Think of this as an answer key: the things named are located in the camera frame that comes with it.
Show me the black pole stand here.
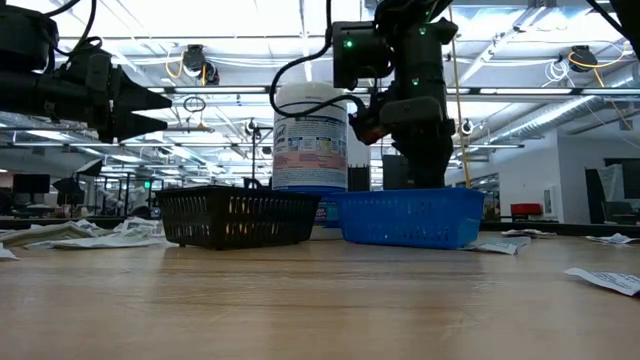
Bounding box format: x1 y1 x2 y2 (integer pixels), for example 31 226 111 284
249 124 274 190

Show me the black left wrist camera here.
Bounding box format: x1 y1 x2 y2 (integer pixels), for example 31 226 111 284
67 37 114 94

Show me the dark partition panel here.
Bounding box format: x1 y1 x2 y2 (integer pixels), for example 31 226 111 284
584 167 607 225

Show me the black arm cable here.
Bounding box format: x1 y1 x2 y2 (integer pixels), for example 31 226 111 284
268 0 369 120
43 0 100 57

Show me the black robot station frame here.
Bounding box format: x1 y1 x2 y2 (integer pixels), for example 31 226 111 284
92 172 166 219

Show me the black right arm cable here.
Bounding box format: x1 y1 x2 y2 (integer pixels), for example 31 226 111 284
268 0 369 120

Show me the black coiled cable loop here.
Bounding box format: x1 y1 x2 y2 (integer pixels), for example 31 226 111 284
182 95 207 114

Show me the black monitor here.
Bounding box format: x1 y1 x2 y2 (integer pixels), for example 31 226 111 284
12 173 51 196
603 158 640 201

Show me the red bin on stand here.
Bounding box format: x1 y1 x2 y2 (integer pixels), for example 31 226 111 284
509 202 545 221

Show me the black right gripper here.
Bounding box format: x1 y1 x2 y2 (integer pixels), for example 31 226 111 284
379 95 457 191

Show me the black plastic basket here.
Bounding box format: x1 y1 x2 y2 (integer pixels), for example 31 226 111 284
154 184 322 251

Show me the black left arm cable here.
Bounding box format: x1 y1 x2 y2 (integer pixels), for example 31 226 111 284
43 0 100 57

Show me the yellow hanging cable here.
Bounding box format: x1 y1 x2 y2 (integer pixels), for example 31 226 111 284
448 4 473 189

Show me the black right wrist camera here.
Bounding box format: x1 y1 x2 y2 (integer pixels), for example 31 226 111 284
348 94 389 146

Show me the black softbox light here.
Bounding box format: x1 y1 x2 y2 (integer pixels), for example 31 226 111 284
74 158 105 178
52 177 86 206

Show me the white square alcohol pad packet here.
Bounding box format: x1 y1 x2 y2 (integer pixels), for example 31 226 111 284
462 235 532 257
113 216 166 240
584 232 639 246
501 228 557 239
563 267 640 298

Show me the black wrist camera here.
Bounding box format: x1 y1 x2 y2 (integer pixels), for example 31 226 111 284
67 37 114 94
348 94 389 146

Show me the white disinfecting wipes canister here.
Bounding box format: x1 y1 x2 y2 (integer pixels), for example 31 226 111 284
271 81 350 229

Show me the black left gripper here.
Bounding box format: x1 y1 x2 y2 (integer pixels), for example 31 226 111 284
47 64 173 145

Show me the blue plastic basket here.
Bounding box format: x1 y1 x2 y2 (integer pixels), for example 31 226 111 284
330 187 487 251

